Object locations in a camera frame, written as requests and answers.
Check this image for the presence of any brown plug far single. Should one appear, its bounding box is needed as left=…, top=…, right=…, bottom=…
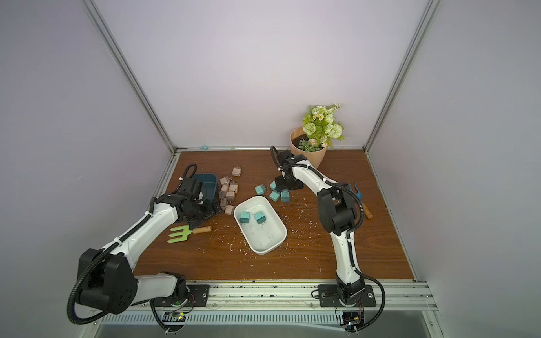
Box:
left=232, top=166, right=242, bottom=177

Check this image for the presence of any teal plug top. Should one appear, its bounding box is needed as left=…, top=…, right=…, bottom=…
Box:
left=269, top=191, right=281, bottom=201

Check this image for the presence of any brown plug near front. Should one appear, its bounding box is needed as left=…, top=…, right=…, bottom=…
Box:
left=224, top=205, right=235, bottom=216

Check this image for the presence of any brown plug cluster top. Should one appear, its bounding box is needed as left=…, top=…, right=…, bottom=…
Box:
left=220, top=176, right=232, bottom=185

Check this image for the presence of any teal plug lone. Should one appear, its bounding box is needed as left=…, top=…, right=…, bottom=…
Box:
left=254, top=211, right=266, bottom=224

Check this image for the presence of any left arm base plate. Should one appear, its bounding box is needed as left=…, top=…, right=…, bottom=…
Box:
left=152, top=284, right=210, bottom=308

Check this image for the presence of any dark teal storage tray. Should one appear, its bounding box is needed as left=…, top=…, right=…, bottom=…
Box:
left=193, top=173, right=218, bottom=201

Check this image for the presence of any white oval storage tray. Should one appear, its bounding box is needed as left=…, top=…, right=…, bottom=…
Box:
left=234, top=196, right=287, bottom=255

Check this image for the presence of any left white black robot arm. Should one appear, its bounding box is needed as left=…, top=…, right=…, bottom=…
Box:
left=66, top=163, right=221, bottom=333

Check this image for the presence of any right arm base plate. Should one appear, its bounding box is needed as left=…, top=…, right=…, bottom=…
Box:
left=314, top=284, right=377, bottom=308

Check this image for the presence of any green garden fork wooden handle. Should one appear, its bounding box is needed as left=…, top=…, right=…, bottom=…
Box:
left=167, top=225, right=212, bottom=244

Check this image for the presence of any brown plug cluster middle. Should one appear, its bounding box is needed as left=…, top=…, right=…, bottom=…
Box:
left=225, top=192, right=236, bottom=201

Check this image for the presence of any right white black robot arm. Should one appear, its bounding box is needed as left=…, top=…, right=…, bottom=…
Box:
left=270, top=146, right=386, bottom=333

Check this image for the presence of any green artificial flower plant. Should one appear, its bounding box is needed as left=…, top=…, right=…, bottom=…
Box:
left=298, top=104, right=345, bottom=152

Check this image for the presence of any brown plug cluster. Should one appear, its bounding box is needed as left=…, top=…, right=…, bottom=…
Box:
left=220, top=176, right=232, bottom=185
left=225, top=192, right=236, bottom=201
left=228, top=183, right=238, bottom=193

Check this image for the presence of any blue garden fork wooden handle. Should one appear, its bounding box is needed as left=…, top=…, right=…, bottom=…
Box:
left=349, top=183, right=373, bottom=220

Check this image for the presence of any brown plug cluster right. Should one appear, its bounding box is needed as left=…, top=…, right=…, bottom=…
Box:
left=228, top=183, right=238, bottom=193

